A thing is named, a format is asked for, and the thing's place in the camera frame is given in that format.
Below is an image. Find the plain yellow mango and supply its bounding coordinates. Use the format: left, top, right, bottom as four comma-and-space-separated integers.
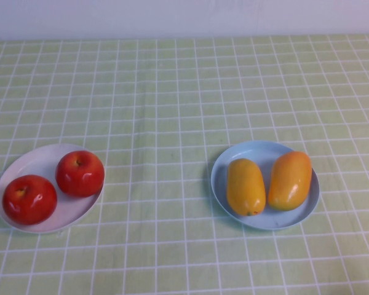
226, 158, 267, 217

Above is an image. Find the red apple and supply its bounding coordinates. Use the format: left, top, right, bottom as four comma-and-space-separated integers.
55, 150, 106, 198
2, 174, 58, 226

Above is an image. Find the orange-blushed yellow mango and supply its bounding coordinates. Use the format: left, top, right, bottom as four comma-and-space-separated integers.
268, 151, 313, 212

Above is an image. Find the light blue round plate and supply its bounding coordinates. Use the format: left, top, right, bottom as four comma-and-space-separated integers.
210, 140, 321, 230

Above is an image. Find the white round plate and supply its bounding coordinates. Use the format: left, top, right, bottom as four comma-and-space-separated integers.
0, 143, 106, 234

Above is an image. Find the green checked tablecloth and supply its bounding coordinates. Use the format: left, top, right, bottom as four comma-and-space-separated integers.
0, 33, 369, 295

